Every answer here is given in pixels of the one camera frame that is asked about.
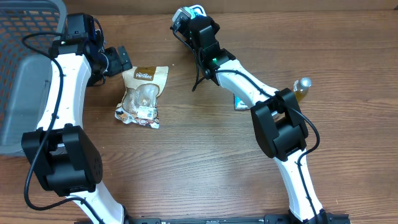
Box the brown white snack packet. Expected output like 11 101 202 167
114 66 169 129

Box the teal snack packet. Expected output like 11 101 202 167
234 95 249 111

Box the yellow dish soap bottle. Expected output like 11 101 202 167
293 77 312 102

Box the teal white wet wipes pack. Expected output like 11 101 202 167
187 8 200 19

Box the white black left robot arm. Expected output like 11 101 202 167
21 31 133 223

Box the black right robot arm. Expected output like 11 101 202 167
179 16 327 223

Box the white black barcode scanner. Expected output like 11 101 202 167
189 4 207 17

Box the grey plastic mesh basket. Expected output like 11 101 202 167
1 0 67 156

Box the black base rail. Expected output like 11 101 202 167
74 213 352 224

